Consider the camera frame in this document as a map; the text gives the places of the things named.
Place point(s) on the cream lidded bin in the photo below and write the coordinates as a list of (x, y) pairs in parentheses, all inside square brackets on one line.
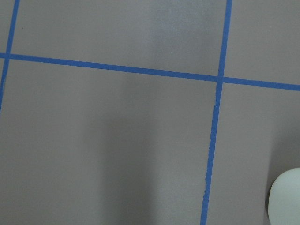
[(284, 199)]

